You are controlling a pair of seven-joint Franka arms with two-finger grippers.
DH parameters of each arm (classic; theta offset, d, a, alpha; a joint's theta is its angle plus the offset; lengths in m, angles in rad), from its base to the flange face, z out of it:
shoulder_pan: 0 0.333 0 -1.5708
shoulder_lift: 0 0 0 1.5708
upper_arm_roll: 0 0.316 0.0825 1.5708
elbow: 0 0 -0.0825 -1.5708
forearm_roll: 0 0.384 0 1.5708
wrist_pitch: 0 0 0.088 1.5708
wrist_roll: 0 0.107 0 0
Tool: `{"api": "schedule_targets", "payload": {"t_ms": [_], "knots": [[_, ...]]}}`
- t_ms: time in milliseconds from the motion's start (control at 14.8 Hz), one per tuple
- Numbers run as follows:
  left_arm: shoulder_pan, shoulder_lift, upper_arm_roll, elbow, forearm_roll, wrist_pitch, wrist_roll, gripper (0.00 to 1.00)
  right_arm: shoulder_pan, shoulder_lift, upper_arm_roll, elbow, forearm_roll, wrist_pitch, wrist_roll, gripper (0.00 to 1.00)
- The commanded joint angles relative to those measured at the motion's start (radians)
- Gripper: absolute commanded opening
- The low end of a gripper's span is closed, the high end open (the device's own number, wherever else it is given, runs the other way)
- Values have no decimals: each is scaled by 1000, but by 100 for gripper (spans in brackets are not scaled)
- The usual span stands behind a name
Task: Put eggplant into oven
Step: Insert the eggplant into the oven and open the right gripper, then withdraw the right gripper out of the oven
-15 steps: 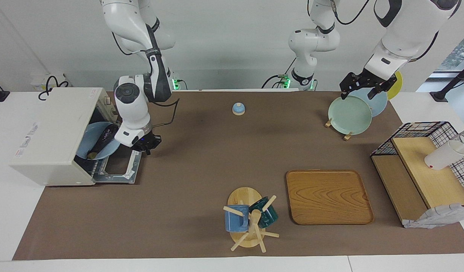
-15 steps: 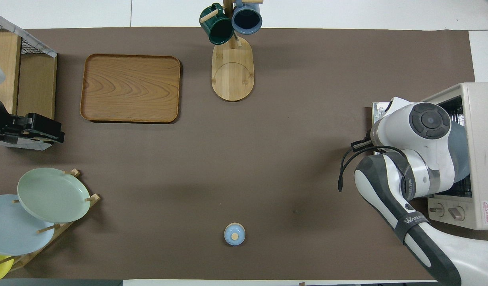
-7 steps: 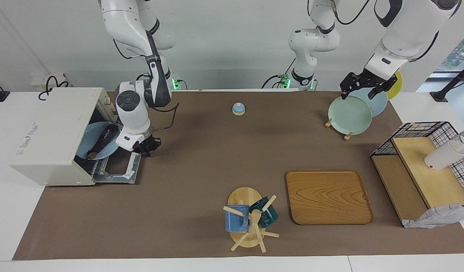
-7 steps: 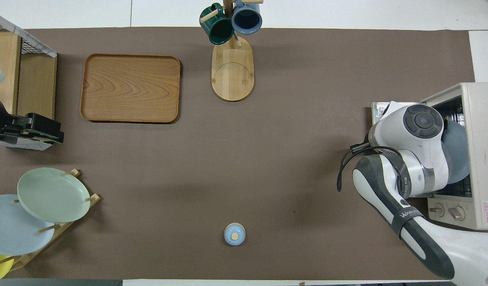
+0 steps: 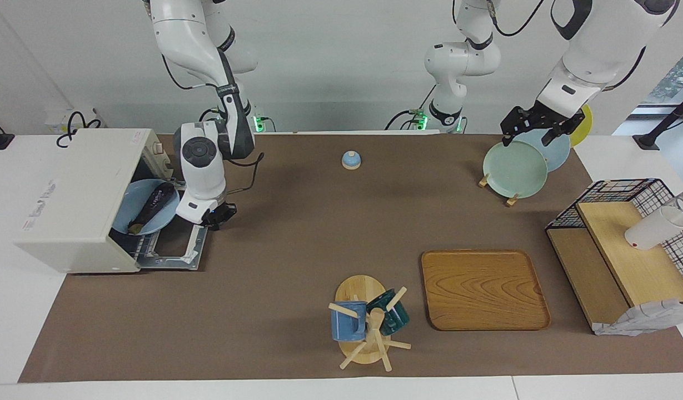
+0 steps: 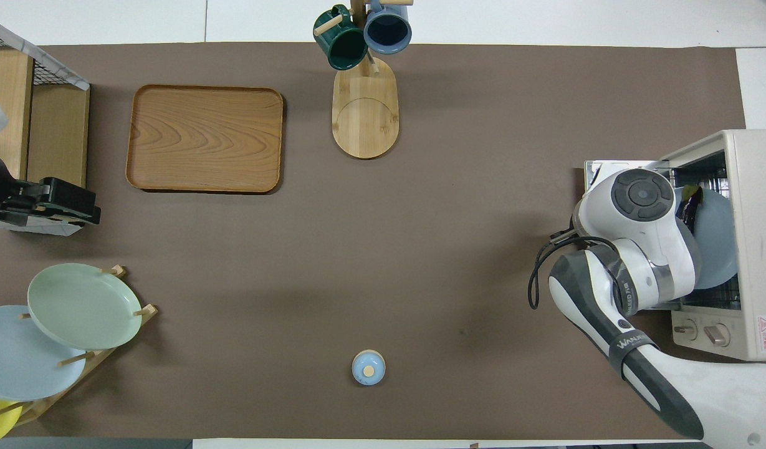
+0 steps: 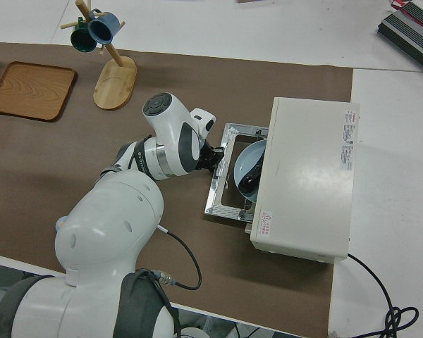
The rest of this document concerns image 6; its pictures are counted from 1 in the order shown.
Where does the wooden mug tree stand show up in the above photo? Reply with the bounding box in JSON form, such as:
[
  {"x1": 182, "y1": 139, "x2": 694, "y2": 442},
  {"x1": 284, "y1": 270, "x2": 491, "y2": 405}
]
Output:
[{"x1": 313, "y1": 0, "x2": 414, "y2": 160}]

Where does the light blue racked plate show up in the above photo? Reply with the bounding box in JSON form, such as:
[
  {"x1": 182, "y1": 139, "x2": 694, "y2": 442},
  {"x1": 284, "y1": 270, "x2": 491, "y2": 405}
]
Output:
[{"x1": 0, "y1": 304, "x2": 87, "y2": 402}]

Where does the marble pattern cloth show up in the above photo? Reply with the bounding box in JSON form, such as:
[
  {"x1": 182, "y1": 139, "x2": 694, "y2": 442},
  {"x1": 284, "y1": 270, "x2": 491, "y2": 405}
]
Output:
[{"x1": 0, "y1": 16, "x2": 90, "y2": 91}]

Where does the wooden dish rack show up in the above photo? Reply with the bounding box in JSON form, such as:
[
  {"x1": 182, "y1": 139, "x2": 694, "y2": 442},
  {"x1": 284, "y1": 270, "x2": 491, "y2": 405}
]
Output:
[{"x1": 0, "y1": 264, "x2": 159, "y2": 428}]

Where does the dark purple eggplant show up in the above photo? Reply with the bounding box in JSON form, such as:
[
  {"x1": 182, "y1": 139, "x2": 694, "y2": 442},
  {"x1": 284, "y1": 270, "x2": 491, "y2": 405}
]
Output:
[{"x1": 681, "y1": 185, "x2": 704, "y2": 228}]

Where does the brown table mat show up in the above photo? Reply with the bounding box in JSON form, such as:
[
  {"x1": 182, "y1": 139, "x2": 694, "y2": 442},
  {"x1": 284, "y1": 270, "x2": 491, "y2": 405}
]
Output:
[{"x1": 0, "y1": 42, "x2": 766, "y2": 440}]

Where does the beige toaster oven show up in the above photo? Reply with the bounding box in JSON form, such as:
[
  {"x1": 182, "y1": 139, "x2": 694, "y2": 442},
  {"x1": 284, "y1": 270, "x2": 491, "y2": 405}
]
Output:
[{"x1": 584, "y1": 129, "x2": 766, "y2": 362}]

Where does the dark green mug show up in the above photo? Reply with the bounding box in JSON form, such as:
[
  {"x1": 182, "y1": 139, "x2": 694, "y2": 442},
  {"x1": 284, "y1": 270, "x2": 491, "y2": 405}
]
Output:
[{"x1": 313, "y1": 5, "x2": 368, "y2": 71}]

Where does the wooden wire shelf basket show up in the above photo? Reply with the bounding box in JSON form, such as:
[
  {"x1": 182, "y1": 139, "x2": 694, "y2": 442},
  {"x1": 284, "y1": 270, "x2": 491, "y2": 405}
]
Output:
[{"x1": 0, "y1": 16, "x2": 90, "y2": 236}]

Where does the rectangular wooden tray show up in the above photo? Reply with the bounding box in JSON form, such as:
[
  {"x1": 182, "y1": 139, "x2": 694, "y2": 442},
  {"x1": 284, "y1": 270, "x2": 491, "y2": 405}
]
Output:
[{"x1": 125, "y1": 84, "x2": 285, "y2": 194}]

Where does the blue mug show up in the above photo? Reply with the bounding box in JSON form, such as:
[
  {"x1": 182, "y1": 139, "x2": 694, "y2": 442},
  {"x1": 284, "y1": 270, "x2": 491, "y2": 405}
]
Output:
[{"x1": 363, "y1": 0, "x2": 413, "y2": 55}]

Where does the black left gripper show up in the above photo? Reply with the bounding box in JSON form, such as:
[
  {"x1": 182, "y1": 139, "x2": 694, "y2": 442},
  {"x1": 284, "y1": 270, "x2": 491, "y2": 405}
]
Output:
[{"x1": 0, "y1": 177, "x2": 102, "y2": 226}]

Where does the pale green plate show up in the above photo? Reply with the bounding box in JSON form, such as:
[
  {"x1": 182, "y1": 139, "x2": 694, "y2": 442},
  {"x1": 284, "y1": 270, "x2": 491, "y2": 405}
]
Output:
[{"x1": 27, "y1": 263, "x2": 143, "y2": 350}]

